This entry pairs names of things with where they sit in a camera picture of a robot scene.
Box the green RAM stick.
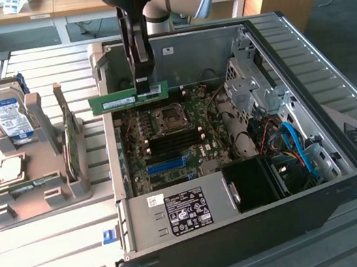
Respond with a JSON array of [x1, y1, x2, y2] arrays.
[[86, 80, 173, 117], [6, 175, 56, 199]]

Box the black RAM slot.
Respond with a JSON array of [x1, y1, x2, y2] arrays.
[[149, 140, 202, 157], [148, 129, 198, 145], [149, 137, 200, 153], [148, 133, 200, 149]]

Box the CPU socket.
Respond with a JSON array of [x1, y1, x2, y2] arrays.
[[150, 102, 191, 136]]

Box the green motherboard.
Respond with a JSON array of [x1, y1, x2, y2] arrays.
[[109, 78, 240, 199]]

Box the metal disk bay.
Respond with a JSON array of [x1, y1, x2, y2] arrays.
[[218, 50, 284, 126]]

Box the black expansion slot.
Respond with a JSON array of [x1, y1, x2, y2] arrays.
[[144, 150, 184, 167]]

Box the green graphics card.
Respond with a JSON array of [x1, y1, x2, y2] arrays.
[[51, 81, 87, 182]]

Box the white and blue box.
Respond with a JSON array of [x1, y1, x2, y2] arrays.
[[0, 0, 30, 16]]

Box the blue expansion slot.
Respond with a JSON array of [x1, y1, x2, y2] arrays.
[[146, 157, 186, 177]]

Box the hard disk with blue label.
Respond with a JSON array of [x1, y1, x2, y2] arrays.
[[0, 74, 37, 149]]

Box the silver CPU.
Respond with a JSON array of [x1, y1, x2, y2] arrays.
[[0, 153, 32, 188]]

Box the grey power supply unit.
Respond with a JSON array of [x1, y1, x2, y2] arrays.
[[123, 169, 245, 253]]

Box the black fan shroud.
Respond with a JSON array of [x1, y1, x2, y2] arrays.
[[219, 151, 295, 216]]

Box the grey parts rack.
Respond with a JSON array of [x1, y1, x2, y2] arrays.
[[0, 84, 99, 225]]

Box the blue plastic clip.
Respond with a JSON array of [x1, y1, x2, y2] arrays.
[[100, 227, 119, 247]]

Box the black open PC case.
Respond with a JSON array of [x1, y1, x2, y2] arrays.
[[76, 0, 357, 267]]

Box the grey cable sleeve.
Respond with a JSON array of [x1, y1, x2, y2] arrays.
[[215, 89, 260, 163]]

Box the red wire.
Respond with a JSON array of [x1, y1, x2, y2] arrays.
[[253, 116, 288, 157]]

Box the blue flat wire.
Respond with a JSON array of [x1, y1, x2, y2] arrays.
[[279, 116, 320, 187]]

